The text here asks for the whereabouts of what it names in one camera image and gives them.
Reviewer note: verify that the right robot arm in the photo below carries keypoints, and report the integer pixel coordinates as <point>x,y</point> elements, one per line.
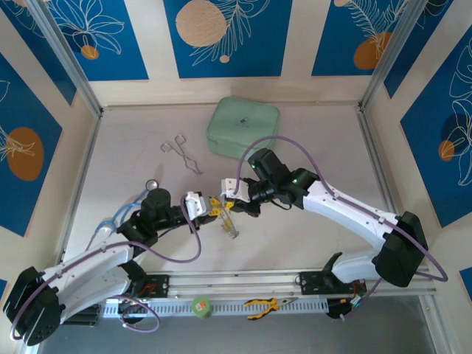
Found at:
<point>350,214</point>

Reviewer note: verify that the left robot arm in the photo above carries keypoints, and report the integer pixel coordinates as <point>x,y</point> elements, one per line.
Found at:
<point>85,265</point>

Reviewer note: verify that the blue stethoscope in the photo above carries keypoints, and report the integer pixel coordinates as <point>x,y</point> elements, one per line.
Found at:
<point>151,183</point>

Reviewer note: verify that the mint green zip pouch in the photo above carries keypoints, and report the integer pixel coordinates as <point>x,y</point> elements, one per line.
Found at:
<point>236,121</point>

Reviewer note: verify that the green tape roll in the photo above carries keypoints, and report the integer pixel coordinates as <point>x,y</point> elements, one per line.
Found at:
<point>201,307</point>

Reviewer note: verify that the black ridged block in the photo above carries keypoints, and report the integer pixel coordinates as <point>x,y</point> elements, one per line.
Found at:
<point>85,317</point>

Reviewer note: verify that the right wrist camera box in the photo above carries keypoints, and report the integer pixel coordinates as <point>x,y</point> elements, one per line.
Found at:
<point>230,188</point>

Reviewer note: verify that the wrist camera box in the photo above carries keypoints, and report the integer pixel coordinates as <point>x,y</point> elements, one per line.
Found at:
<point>195,204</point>
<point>230,188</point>

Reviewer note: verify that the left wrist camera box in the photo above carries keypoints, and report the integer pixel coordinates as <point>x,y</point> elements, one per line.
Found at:
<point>195,204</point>

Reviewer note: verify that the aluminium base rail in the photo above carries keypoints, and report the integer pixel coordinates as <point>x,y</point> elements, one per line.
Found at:
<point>228,284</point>

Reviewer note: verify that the aluminium side rail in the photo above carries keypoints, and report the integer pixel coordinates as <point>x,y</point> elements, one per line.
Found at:
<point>90,147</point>
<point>370,140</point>

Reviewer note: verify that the blue floral wall panel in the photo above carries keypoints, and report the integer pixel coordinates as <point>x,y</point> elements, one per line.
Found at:
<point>22,110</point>
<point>409,55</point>
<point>339,37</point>
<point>48,55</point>
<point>258,55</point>
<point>435,166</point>
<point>110,55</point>

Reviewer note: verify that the aluminium frame post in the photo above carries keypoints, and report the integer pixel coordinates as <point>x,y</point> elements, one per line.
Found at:
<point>391,55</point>
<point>68,59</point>

